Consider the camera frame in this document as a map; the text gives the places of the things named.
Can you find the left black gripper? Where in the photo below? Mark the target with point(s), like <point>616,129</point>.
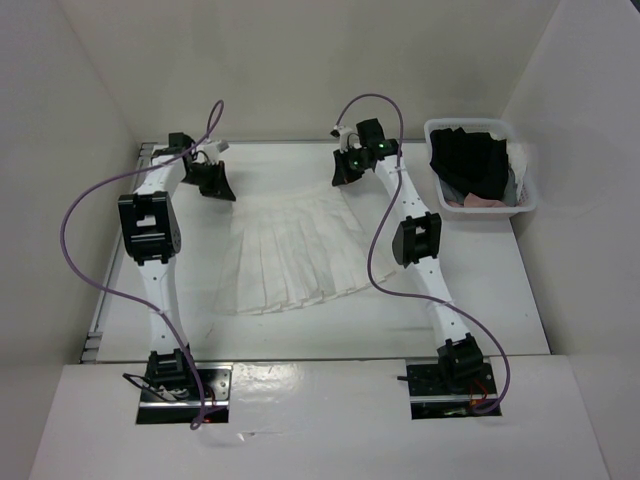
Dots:
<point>218,186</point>

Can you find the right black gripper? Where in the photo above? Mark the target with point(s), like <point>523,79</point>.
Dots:
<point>342,174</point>

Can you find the white pleated skirt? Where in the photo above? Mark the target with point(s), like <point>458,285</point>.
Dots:
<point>294,250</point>

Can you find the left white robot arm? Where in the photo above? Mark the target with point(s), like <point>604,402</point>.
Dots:
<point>152,239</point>

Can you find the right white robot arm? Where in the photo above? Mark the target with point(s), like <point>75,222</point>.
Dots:
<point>415,247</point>

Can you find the pink garment in basket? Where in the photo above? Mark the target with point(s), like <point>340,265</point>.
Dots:
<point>472,201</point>

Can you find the black skirt in basket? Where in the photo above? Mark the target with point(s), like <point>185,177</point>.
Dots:
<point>471,163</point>

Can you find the white garment in basket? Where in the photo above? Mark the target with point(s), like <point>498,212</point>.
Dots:
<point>517,157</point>

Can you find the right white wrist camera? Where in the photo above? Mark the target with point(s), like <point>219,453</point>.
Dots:
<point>347,137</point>

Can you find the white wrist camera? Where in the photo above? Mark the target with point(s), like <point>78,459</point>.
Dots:
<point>213,150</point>
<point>347,137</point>

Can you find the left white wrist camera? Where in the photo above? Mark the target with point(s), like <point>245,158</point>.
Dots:
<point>213,150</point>

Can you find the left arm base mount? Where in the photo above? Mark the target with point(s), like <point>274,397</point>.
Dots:
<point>162,406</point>

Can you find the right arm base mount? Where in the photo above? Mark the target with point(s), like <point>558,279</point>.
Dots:
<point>431,396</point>

